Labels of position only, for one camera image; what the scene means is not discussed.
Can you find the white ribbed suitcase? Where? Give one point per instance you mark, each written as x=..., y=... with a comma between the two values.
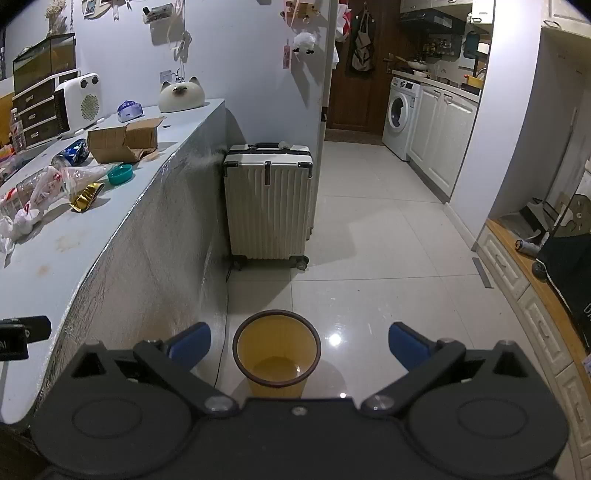
x=268, y=207

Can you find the dried flower bunch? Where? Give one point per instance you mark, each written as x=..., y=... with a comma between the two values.
x=56, y=14

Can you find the white and red plastic bag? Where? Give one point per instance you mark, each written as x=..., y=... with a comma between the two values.
x=41, y=203

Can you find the dark range hood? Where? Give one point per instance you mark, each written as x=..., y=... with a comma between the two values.
x=431, y=21

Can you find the glass fish tank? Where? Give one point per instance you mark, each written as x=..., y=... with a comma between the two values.
x=44, y=62

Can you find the dark drawer unit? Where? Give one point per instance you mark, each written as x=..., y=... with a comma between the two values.
x=34, y=110

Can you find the yellow bin with brown rim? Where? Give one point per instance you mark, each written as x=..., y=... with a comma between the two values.
x=277, y=350

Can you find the blue drink can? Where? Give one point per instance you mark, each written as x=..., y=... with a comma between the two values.
x=73, y=153

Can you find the white washing machine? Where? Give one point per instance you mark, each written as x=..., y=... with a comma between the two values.
x=400, y=115

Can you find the white fluffy wall ornament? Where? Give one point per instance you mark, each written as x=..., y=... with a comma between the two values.
x=304, y=42

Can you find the white kitchen cabinets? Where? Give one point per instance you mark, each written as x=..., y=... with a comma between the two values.
x=443, y=134

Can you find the grey spray can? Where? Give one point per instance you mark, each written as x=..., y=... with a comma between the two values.
x=526, y=247

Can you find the cat-shaped cream lamp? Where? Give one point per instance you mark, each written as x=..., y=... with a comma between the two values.
x=181, y=97

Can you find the white fan heater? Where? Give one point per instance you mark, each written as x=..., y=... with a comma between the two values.
x=81, y=104

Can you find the gold foil wrapper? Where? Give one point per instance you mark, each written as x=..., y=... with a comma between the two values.
x=87, y=197

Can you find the clear bottle with red label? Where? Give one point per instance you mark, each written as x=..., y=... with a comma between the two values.
x=34, y=184

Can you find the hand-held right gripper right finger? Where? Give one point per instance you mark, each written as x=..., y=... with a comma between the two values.
x=406, y=344

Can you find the teal round lid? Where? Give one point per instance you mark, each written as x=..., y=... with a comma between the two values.
x=121, y=174

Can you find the brown cardboard box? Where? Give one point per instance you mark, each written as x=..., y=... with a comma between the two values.
x=117, y=143

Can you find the standing water bottle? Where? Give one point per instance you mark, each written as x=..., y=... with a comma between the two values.
x=17, y=134

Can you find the white low cabinet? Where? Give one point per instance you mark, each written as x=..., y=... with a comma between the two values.
x=531, y=304

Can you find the brown wooden door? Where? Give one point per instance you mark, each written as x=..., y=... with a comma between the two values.
x=369, y=92

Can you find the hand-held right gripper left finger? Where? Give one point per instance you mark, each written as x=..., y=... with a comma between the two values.
x=191, y=340

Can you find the blue tissue pack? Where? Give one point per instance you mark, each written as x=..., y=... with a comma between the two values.
x=130, y=110

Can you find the pink hanging tag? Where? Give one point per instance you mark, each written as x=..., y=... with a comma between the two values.
x=286, y=55

